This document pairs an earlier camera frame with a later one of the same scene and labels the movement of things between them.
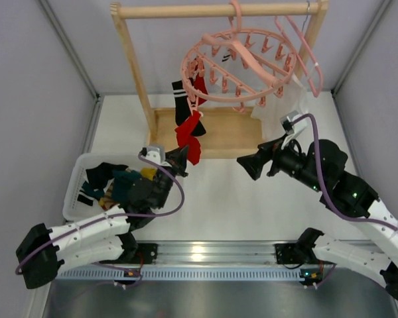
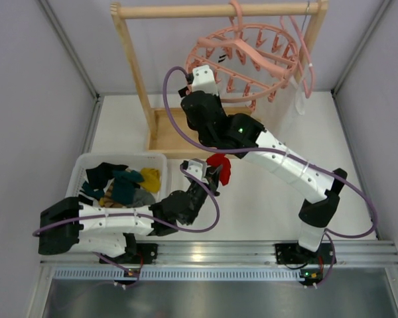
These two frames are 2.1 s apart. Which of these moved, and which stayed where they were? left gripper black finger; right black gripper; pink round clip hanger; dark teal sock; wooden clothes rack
Moved: left gripper black finger; right black gripper
Stayed: pink round clip hanger; dark teal sock; wooden clothes rack
